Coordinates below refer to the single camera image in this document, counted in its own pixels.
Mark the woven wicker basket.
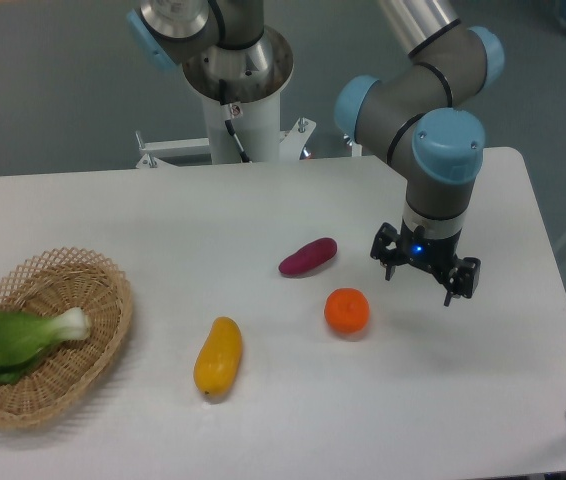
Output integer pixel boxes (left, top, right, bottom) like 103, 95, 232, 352
0, 247, 133, 429

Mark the yellow mango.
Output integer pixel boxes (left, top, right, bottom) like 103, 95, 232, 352
193, 317, 243, 398

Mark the orange fruit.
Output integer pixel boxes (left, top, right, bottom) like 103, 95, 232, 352
324, 288, 370, 335

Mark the green bok choy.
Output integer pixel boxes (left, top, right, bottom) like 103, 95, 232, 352
0, 307, 92, 385

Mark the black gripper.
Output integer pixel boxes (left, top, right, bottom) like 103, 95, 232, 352
370, 222, 481, 307

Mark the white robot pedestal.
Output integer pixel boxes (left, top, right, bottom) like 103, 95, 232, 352
134, 24, 318, 169

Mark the black cable on pedestal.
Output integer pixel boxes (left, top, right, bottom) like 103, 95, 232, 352
219, 78, 254, 164

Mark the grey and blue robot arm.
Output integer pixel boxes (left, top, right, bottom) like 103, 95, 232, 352
126, 1, 505, 299

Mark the purple sweet potato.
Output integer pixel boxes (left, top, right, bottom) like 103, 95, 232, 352
278, 237, 338, 277

